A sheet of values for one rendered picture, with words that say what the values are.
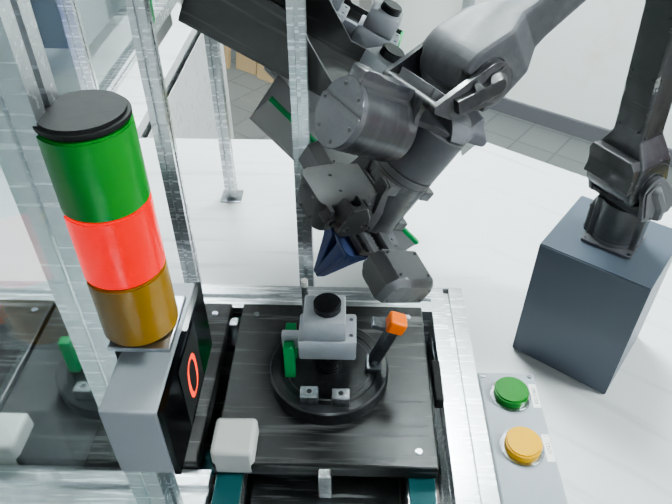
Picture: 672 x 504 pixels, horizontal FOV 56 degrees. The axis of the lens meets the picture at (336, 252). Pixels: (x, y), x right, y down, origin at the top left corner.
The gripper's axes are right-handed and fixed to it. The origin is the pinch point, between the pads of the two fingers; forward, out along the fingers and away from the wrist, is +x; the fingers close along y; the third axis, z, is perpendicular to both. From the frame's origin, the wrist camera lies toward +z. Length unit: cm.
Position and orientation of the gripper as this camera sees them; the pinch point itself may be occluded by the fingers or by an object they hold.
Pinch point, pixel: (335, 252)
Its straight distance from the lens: 62.8
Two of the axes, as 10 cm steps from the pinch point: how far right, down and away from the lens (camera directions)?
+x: -5.3, 6.5, 5.5
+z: -7.5, -0.5, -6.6
